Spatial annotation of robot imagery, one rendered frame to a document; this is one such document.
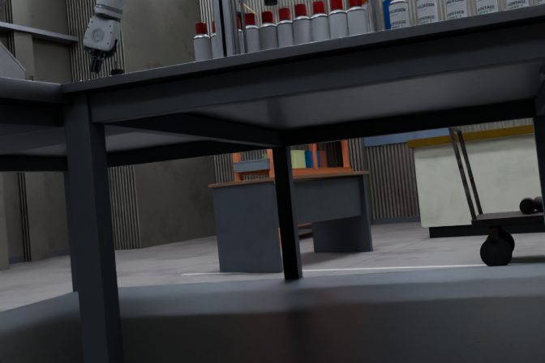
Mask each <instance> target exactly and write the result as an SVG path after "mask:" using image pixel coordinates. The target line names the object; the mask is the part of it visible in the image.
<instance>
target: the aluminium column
mask: <svg viewBox="0 0 545 363"><path fill-rule="evenodd" d="M212 4H213V13H214V22H215V30H216V39H217V56H218V57H219V58H223V57H228V56H233V55H238V54H239V53H238V37H237V28H236V19H235V10H234V0H212Z"/></svg>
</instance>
